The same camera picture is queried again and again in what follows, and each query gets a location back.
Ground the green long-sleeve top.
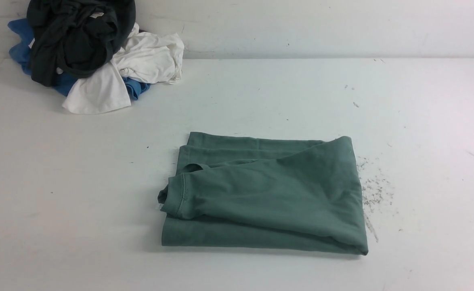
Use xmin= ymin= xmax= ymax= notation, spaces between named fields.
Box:
xmin=157 ymin=131 xmax=369 ymax=255

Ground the white crumpled garment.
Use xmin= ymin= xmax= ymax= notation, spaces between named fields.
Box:
xmin=62 ymin=24 xmax=184 ymax=114

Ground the dark green crumpled garment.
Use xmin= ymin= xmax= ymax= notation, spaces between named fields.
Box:
xmin=26 ymin=0 xmax=136 ymax=87

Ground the blue crumpled garment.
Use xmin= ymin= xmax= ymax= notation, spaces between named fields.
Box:
xmin=8 ymin=18 xmax=151 ymax=101

